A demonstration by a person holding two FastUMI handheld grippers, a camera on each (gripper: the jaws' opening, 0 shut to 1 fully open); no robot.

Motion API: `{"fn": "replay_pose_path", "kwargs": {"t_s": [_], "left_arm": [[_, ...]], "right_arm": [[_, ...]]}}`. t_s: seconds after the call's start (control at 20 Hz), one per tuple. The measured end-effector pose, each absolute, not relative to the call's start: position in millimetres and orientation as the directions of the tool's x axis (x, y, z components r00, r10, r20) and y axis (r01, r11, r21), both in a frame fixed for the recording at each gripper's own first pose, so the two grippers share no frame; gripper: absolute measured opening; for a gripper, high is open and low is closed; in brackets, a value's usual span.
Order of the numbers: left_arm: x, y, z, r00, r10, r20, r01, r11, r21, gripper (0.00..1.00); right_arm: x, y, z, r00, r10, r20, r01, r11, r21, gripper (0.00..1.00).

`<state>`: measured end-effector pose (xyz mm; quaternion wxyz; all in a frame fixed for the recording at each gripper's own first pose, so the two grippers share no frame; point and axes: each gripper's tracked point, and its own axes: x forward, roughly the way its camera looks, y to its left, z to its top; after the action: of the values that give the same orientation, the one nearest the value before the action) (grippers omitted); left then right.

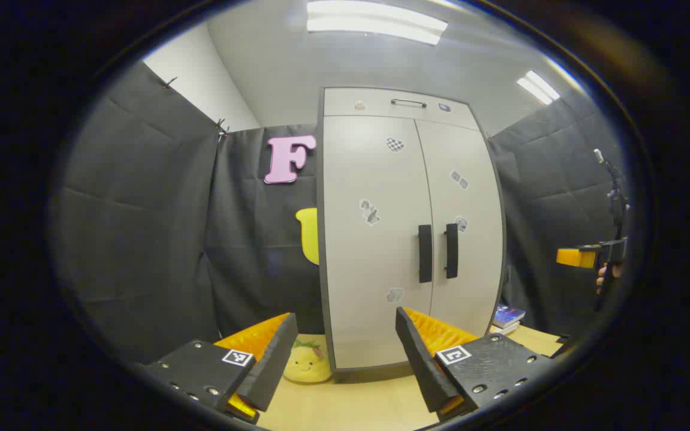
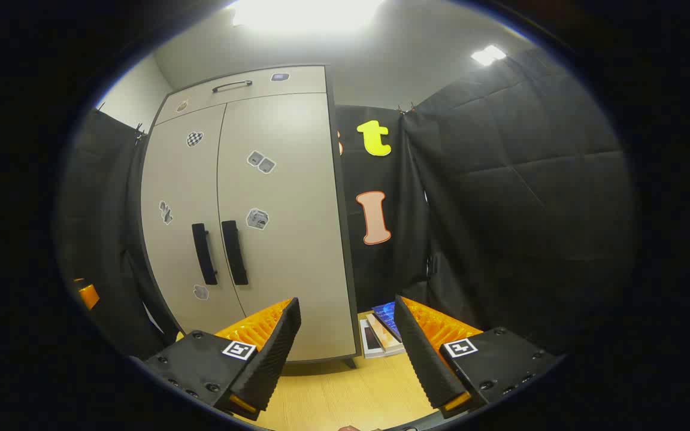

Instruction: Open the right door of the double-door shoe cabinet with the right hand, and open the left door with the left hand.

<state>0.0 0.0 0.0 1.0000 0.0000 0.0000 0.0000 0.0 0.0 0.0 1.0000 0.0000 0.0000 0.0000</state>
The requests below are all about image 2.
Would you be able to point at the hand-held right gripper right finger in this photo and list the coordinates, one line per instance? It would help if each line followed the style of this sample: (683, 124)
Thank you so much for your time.
(423, 359)

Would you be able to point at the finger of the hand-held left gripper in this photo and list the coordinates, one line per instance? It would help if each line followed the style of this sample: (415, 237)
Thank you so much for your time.
(87, 294)

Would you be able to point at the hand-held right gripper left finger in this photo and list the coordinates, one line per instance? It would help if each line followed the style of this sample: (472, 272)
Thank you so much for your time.
(273, 353)

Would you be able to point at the grey shoe cabinet door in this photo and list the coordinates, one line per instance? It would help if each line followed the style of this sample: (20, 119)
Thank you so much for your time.
(177, 197)
(297, 239)

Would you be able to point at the grey double-door shoe cabinet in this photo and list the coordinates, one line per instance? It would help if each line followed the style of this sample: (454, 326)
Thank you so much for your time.
(345, 227)

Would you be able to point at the grey cabinet drawer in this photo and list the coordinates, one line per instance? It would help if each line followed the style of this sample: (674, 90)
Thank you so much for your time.
(249, 96)

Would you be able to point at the blue book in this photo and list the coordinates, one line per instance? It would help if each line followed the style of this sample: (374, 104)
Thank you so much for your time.
(388, 317)

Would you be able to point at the white book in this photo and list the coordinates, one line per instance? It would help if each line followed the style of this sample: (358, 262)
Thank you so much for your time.
(369, 344)

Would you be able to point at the small metal clip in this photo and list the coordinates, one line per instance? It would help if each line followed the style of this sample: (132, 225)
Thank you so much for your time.
(406, 109)
(139, 133)

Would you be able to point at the black backdrop cloth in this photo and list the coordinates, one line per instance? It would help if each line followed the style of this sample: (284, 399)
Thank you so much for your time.
(518, 209)

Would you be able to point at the ceiling light panel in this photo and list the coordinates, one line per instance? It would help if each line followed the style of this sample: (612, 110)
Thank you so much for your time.
(303, 12)
(489, 55)

